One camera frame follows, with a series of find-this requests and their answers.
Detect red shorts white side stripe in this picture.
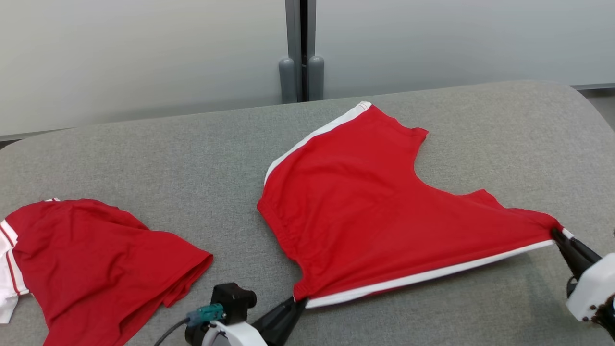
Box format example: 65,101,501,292
256,101,575,309

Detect black cable teal connector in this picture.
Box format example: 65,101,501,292
154,304,226,346

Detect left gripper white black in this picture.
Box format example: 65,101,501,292
201,297,308,346

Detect red jersey white sleeves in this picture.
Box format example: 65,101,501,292
0,197,214,346

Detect grey fabric sofa cushion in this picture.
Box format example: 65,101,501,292
0,79,615,346

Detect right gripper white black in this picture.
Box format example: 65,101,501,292
550,227,615,322

